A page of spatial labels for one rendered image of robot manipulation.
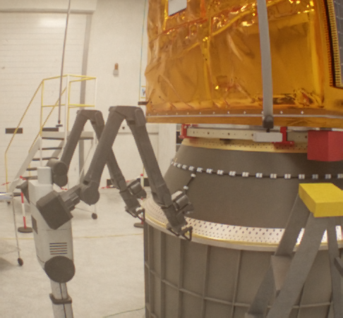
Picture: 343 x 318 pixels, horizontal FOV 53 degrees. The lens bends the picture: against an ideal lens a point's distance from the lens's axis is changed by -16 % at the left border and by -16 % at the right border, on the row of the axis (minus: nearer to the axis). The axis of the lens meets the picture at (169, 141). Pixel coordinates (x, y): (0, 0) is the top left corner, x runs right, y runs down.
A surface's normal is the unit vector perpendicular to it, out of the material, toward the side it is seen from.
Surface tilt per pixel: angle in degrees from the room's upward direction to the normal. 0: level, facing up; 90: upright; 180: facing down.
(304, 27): 84
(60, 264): 90
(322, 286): 90
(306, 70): 91
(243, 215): 62
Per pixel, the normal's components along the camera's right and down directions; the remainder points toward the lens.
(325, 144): -0.89, 0.00
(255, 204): -0.43, -0.44
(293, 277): -0.18, -0.01
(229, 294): -0.55, 0.03
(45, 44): 0.47, 0.04
